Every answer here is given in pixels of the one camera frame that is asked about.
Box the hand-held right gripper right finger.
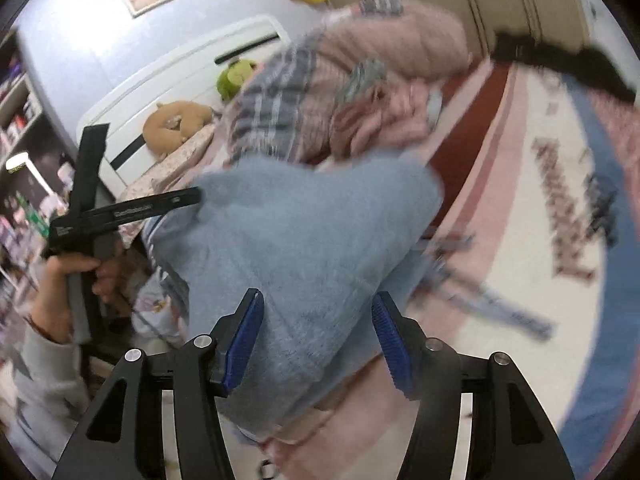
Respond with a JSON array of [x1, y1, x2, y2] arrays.
[[371, 291, 576, 480]]

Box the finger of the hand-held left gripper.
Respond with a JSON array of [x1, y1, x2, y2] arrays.
[[162, 187, 202, 213]]

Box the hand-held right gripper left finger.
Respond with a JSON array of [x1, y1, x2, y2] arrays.
[[50, 287, 265, 480]]

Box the light blue fleece towel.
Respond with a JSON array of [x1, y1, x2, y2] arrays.
[[147, 155, 446, 441]]

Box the person's left forearm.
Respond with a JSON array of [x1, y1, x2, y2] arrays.
[[0, 317, 93, 466]]

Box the person's left hand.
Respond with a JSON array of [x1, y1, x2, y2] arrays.
[[30, 252, 133, 343]]

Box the floral pillow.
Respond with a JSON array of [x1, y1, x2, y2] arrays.
[[117, 122, 221, 246]]

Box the light blue jeans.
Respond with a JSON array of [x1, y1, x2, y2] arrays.
[[142, 212, 201, 311]]

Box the tan plush toy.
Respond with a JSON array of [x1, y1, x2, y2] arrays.
[[142, 101, 213, 156]]

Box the white desk lamp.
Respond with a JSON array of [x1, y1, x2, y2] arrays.
[[5, 152, 56, 197]]

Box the white printed cloth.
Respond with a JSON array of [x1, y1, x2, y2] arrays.
[[132, 260, 188, 346]]

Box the cluttered shelf unit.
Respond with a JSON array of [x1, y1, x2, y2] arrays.
[[0, 30, 76, 281]]

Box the green plush toy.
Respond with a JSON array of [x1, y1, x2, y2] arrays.
[[216, 58, 258, 102]]

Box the white bed headboard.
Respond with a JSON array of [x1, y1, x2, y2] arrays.
[[75, 15, 291, 186]]

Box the striped polka dot blanket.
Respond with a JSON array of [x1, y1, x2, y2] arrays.
[[260, 57, 640, 480]]

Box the pink garment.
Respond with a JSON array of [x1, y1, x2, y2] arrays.
[[330, 82, 433, 161]]

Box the grey denim garment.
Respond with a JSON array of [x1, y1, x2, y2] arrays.
[[342, 60, 388, 103]]

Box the light blue cloth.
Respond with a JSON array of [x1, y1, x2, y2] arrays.
[[425, 85, 445, 123]]

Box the pink striped quilt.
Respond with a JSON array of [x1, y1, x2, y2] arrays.
[[220, 0, 473, 168]]

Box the black clothes pile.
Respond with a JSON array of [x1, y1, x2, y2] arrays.
[[492, 32, 637, 106]]

